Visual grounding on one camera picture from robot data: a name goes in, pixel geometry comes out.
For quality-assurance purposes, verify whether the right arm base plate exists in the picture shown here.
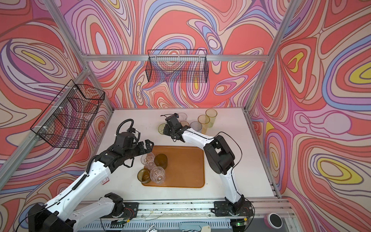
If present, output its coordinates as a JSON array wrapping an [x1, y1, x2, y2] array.
[[211, 201, 254, 218]]

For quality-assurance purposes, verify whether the tall yellow glass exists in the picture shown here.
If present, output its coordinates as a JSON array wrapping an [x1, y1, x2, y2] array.
[[198, 115, 210, 134]]

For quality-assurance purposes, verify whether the black wire basket back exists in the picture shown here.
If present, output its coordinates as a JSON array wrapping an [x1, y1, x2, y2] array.
[[146, 49, 209, 83]]

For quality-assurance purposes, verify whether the tall olive textured glass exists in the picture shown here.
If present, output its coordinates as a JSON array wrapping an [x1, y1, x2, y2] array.
[[154, 154, 168, 170]]

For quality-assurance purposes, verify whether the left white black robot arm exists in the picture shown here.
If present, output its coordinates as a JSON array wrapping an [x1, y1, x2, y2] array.
[[28, 132, 154, 232]]

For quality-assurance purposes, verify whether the brown plastic tray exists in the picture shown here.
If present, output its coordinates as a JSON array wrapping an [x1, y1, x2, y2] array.
[[143, 146, 205, 189]]

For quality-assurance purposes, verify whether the black wire basket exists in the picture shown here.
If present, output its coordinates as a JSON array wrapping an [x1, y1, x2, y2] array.
[[146, 49, 209, 83], [30, 80, 105, 149]]

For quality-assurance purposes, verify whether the pink tape roll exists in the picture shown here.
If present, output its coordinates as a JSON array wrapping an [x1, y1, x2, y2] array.
[[264, 213, 283, 229]]

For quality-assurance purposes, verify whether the short amber textured glass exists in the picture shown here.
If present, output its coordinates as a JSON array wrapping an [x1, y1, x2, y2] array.
[[137, 168, 151, 184]]

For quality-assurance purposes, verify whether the tall light green glass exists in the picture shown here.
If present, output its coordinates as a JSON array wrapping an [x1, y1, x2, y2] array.
[[205, 108, 218, 128]]

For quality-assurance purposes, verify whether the clear faceted glass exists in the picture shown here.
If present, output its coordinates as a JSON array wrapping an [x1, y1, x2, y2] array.
[[141, 153, 157, 170]]

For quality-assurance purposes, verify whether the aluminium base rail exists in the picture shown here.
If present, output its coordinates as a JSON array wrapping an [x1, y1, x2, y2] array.
[[93, 198, 297, 223]]

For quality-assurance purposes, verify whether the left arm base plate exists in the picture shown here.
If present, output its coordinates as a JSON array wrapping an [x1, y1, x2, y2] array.
[[102, 202, 139, 219]]

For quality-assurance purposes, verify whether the small red white card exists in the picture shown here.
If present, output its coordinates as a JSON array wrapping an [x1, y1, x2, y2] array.
[[101, 177, 109, 185]]

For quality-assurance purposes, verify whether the clear glass back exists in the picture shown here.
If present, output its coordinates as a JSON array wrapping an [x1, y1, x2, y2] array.
[[150, 167, 166, 184]]

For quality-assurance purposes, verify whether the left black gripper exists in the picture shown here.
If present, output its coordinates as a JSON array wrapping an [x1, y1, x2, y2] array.
[[122, 139, 155, 162]]

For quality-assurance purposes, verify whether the pale green glass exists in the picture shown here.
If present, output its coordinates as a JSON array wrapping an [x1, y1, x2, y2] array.
[[158, 123, 166, 135]]

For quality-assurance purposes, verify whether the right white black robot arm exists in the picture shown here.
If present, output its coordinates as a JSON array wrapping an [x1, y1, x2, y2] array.
[[163, 113, 241, 204]]

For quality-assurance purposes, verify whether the black wire basket left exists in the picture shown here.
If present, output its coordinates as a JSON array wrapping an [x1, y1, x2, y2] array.
[[30, 80, 105, 149]]

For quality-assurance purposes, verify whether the blue textured glass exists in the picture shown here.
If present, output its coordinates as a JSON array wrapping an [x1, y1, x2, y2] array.
[[190, 121, 203, 132]]

